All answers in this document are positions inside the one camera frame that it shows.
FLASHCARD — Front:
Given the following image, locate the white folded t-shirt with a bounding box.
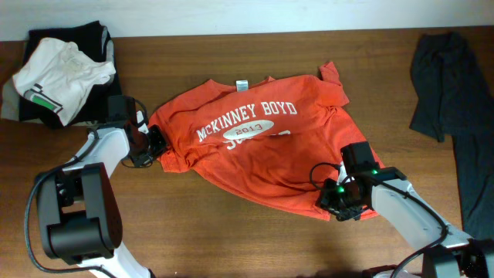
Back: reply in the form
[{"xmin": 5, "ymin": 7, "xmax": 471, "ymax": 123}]
[{"xmin": 12, "ymin": 38, "xmax": 116, "ymax": 126}]

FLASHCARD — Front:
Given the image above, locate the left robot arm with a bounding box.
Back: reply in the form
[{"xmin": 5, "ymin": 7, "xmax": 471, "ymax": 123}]
[{"xmin": 28, "ymin": 122, "xmax": 167, "ymax": 278}]

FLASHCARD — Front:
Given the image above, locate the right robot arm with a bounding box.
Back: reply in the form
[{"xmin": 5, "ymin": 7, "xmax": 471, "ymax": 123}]
[{"xmin": 316, "ymin": 168, "xmax": 493, "ymax": 277}]

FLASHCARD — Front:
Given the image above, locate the black folded garment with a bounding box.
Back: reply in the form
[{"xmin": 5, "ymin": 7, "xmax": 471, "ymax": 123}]
[{"xmin": 19, "ymin": 20, "xmax": 124, "ymax": 130}]

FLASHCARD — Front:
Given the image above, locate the red printed t-shirt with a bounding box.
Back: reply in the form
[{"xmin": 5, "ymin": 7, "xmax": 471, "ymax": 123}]
[{"xmin": 149, "ymin": 63, "xmax": 364, "ymax": 221}]

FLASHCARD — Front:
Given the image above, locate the dark grey garment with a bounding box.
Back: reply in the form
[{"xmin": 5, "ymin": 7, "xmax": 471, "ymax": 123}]
[{"xmin": 410, "ymin": 32, "xmax": 493, "ymax": 239}]

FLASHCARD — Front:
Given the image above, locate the grey folded garment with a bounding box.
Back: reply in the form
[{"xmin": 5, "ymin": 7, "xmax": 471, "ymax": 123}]
[{"xmin": 0, "ymin": 25, "xmax": 116, "ymax": 127}]

